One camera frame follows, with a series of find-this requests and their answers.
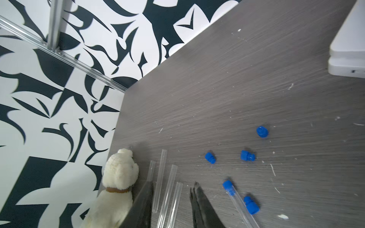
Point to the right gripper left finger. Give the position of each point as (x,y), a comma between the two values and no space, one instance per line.
(140,214)

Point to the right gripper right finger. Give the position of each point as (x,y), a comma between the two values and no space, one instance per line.
(204,215)

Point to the test tube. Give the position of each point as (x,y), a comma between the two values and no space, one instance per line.
(167,196)
(237,200)
(175,205)
(159,181)
(151,171)

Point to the blue stopper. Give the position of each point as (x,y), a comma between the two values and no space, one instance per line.
(210,158)
(247,156)
(251,205)
(262,131)

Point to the white plush dog toy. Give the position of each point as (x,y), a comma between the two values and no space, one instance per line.
(115,201)

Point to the white rectangular box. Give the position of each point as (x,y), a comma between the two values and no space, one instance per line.
(347,50)

